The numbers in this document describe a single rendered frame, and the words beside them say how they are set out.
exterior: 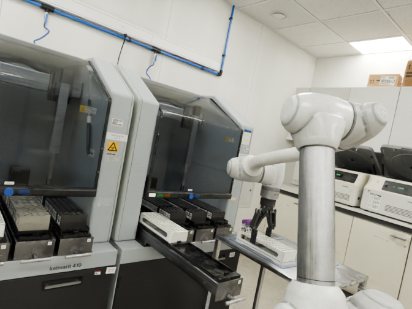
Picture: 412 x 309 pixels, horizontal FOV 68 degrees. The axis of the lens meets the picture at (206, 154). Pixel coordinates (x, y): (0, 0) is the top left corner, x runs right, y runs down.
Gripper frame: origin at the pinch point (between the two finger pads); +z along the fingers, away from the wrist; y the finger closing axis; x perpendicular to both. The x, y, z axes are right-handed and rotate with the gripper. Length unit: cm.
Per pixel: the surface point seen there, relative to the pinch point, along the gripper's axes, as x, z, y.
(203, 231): 32.7, 8.2, -9.0
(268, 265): -15.7, 5.5, -10.7
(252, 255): -5.5, 5.5, -10.5
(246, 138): 43, -48, 21
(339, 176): 66, -30, 193
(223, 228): 33.2, 7.2, 6.3
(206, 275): -12.9, 6.9, -43.0
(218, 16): 155, -165, 64
